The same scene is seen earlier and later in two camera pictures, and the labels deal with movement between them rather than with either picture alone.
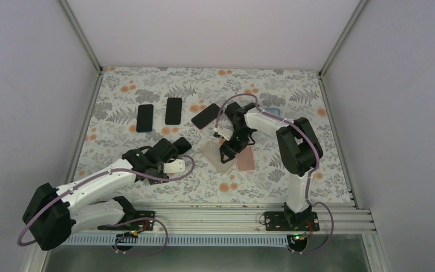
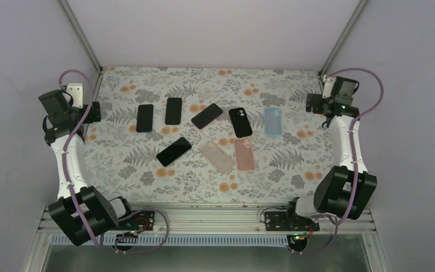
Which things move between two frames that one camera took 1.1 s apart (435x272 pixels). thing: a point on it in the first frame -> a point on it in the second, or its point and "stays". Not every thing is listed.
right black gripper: x=231 y=152 -> x=317 y=107
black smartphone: x=173 y=111 stays
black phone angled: x=206 y=117 stays
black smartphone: x=144 y=119 stays
